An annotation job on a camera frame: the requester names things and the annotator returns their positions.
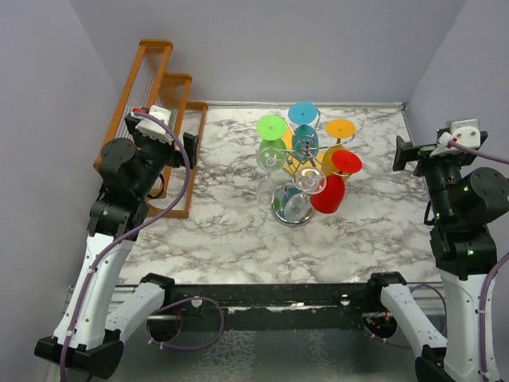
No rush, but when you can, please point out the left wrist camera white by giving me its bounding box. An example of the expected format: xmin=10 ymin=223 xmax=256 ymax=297
xmin=131 ymin=105 xmax=175 ymax=144

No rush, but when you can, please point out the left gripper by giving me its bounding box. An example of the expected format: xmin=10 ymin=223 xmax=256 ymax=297
xmin=126 ymin=117 xmax=198 ymax=198

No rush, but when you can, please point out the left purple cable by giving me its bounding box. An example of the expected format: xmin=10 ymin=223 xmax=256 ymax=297
xmin=59 ymin=111 xmax=226 ymax=382

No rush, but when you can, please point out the chrome wine glass rack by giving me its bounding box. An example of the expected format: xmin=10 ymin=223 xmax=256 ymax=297
xmin=256 ymin=103 xmax=363 ymax=228

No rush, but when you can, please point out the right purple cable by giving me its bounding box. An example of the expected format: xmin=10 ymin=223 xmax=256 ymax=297
xmin=369 ymin=137 xmax=509 ymax=382

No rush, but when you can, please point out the blue plastic wine glass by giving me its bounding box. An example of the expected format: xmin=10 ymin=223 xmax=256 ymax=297
xmin=288 ymin=102 xmax=319 ymax=157

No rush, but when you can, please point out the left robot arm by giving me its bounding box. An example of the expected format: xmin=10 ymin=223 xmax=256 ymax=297
xmin=34 ymin=108 xmax=200 ymax=381

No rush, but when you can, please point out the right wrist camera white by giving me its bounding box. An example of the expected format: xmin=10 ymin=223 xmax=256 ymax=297
xmin=430 ymin=119 xmax=481 ymax=157

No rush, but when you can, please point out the clear wine glass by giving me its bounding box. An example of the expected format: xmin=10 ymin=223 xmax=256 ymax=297
xmin=283 ymin=166 xmax=327 ymax=222
xmin=256 ymin=146 xmax=286 ymax=206

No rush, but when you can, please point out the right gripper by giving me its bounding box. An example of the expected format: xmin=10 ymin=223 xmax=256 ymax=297
xmin=394 ymin=133 xmax=474 ymax=220

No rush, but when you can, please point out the yellow plastic wine glass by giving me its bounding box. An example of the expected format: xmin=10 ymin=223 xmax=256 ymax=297
xmin=321 ymin=119 xmax=356 ymax=176

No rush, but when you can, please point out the black mounting rail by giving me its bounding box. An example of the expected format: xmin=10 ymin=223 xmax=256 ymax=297
xmin=142 ymin=274 xmax=387 ymax=331

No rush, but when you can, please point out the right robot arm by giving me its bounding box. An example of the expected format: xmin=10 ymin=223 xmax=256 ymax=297
xmin=365 ymin=128 xmax=508 ymax=381

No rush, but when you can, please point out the green plastic wine glass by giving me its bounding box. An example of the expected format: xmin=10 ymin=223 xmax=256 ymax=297
xmin=256 ymin=115 xmax=287 ymax=152

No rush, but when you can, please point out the purple cable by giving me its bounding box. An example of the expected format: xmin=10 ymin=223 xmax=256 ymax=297
xmin=59 ymin=111 xmax=226 ymax=382
xmin=369 ymin=137 xmax=509 ymax=382

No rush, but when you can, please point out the wooden dish rack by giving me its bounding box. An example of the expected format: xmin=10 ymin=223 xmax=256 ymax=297
xmin=103 ymin=39 xmax=208 ymax=219

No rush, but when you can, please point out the red plastic wine glass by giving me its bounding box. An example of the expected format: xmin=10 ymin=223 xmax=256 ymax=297
xmin=310 ymin=148 xmax=363 ymax=214

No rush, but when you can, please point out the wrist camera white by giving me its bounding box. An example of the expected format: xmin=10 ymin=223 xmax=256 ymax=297
xmin=430 ymin=119 xmax=481 ymax=157
xmin=131 ymin=105 xmax=175 ymax=144

